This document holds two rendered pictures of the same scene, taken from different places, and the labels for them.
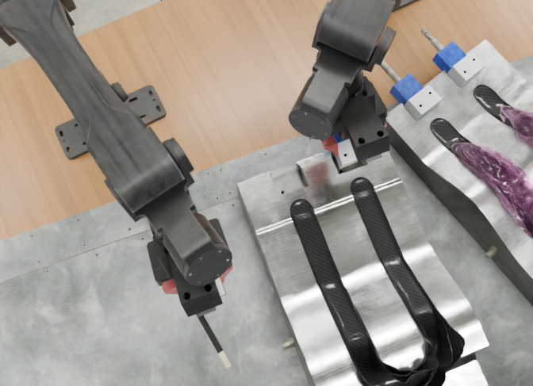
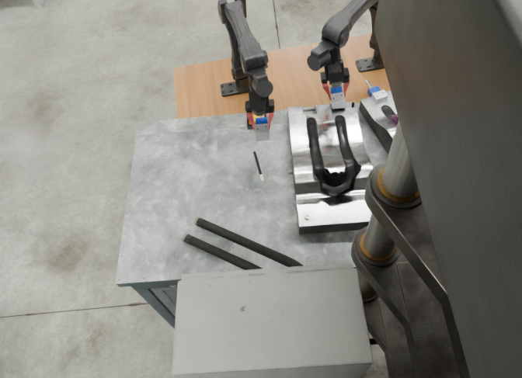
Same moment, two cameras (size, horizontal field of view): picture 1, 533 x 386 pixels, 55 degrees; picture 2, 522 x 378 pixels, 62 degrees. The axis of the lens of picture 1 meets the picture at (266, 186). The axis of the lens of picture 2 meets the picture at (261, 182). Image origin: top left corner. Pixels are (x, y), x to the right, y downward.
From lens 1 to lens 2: 1.03 m
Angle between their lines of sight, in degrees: 21
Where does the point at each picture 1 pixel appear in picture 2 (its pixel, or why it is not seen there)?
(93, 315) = (213, 150)
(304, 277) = (304, 144)
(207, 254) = (265, 81)
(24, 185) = (201, 102)
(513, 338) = not seen: hidden behind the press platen
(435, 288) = (358, 155)
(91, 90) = (245, 29)
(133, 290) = (232, 145)
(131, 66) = not seen: hidden behind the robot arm
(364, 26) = (336, 28)
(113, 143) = (246, 43)
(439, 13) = not seen: hidden behind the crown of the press
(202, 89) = (285, 82)
